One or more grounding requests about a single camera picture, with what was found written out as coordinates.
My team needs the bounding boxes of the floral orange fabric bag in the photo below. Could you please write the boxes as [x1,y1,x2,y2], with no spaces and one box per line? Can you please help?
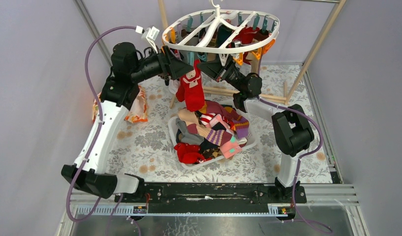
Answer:
[92,85,148,132]

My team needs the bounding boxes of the small red crumpled sock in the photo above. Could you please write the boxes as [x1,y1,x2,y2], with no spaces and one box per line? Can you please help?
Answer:
[174,143,206,164]

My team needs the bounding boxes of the dark teal hanging sock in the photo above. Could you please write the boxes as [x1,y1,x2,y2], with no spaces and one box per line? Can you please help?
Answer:
[216,25,233,48]

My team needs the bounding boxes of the white sock black stripes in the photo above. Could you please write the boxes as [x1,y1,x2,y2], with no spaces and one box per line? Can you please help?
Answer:
[168,80,180,95]

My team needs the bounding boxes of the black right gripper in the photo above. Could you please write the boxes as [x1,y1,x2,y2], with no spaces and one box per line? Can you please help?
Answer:
[194,54,244,93]

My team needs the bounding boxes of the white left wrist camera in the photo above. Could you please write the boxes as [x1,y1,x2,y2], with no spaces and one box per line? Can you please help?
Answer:
[135,26,160,52]

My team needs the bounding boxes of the teal clothespin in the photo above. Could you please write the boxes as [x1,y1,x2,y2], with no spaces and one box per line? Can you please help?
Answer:
[187,52,195,66]

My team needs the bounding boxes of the beige sock in basket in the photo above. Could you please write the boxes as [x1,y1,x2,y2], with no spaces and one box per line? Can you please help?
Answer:
[178,108,200,126]

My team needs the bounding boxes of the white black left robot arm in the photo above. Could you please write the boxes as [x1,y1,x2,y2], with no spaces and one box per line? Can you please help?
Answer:
[61,42,194,202]

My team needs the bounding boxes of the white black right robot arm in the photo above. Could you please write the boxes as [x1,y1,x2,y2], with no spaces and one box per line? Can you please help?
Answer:
[196,59,314,203]

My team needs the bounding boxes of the orange clothespin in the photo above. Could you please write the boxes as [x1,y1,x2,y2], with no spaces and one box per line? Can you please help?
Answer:
[261,39,276,55]

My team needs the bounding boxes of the grey sock in basket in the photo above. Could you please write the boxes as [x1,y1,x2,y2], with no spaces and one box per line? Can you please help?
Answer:
[175,118,205,146]

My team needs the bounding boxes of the wooden hanger stand frame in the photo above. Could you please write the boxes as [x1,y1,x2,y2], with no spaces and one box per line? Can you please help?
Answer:
[157,0,346,110]

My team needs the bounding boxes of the purple striped sock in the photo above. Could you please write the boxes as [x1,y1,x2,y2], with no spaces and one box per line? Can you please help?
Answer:
[232,115,249,139]

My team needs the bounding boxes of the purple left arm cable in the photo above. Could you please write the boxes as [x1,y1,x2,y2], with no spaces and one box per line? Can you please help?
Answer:
[65,26,144,223]

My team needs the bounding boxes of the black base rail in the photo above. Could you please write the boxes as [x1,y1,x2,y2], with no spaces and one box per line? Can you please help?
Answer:
[115,182,307,214]

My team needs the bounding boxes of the white laundry basket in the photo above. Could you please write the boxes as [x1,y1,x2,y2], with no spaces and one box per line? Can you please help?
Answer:
[167,104,257,170]

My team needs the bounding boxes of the large red sock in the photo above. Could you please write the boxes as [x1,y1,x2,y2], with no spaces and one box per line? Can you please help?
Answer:
[176,59,205,112]

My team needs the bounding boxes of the white oval clip hanger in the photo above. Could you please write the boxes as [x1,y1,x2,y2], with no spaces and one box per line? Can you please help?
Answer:
[162,0,280,55]

